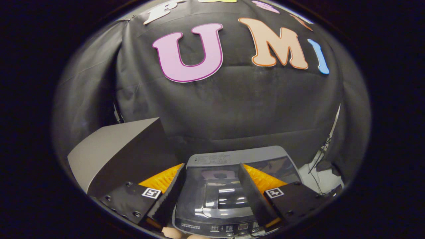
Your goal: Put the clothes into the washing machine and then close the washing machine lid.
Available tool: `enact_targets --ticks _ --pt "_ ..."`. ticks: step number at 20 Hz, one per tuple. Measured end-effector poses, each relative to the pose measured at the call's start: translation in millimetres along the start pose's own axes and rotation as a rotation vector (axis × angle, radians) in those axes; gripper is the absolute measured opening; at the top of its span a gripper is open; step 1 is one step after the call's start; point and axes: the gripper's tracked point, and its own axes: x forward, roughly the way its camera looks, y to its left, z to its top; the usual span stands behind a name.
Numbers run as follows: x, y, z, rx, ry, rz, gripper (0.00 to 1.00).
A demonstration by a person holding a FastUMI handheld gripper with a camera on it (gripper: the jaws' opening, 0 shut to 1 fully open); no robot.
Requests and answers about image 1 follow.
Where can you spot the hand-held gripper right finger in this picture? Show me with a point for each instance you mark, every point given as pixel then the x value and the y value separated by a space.
pixel 254 199

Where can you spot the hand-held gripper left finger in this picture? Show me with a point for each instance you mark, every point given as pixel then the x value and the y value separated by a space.
pixel 167 199

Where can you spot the dark washing machine lid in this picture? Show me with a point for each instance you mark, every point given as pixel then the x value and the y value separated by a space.
pixel 219 196

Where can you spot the grey washing machine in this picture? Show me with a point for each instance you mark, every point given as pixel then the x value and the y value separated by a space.
pixel 212 159

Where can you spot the dark cabinet with beige door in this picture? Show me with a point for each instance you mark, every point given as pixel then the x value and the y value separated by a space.
pixel 109 142

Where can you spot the black backdrop cloth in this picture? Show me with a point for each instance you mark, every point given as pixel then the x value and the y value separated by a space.
pixel 232 106

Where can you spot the metal backdrop support pole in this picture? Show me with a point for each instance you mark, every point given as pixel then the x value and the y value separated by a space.
pixel 117 114

